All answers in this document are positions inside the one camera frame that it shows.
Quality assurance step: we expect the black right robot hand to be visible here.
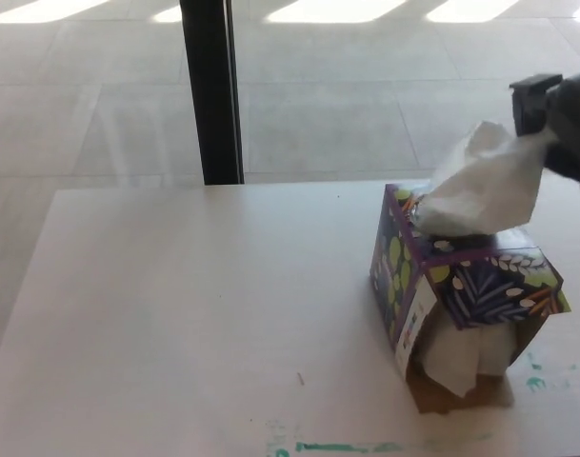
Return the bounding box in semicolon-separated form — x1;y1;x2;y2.
509;69;580;193

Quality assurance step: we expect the white tissue sheet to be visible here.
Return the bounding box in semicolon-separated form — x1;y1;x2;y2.
414;120;558;238

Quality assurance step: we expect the purple floral tissue box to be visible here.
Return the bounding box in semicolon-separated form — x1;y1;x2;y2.
369;183;572;416

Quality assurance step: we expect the folded white tissue stack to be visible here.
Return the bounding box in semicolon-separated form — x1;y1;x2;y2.
420;323;517;399

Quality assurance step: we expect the black window frame post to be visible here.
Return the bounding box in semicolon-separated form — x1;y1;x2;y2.
179;0;246;186

